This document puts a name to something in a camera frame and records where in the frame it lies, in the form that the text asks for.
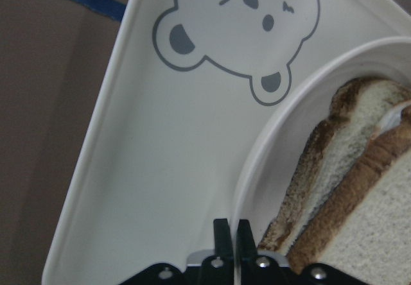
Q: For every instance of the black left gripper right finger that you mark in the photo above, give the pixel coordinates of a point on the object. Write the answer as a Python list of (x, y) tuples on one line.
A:
[(246, 249)]

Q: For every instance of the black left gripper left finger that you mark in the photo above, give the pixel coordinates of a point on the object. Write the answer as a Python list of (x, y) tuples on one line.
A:
[(223, 248)]

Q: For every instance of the bread slice from board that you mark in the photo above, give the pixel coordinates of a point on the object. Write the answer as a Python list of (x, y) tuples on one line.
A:
[(363, 228)]

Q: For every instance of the cream round plate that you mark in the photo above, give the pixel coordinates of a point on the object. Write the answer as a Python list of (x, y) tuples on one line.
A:
[(275, 156)]

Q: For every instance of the bread slice on plate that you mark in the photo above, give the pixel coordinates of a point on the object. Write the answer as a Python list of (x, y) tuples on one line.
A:
[(331, 150)]

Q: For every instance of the cream bear serving tray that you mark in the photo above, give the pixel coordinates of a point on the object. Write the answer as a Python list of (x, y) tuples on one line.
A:
[(190, 87)]

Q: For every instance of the fried egg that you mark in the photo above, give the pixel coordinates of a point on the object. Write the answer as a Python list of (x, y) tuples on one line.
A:
[(392, 118)]

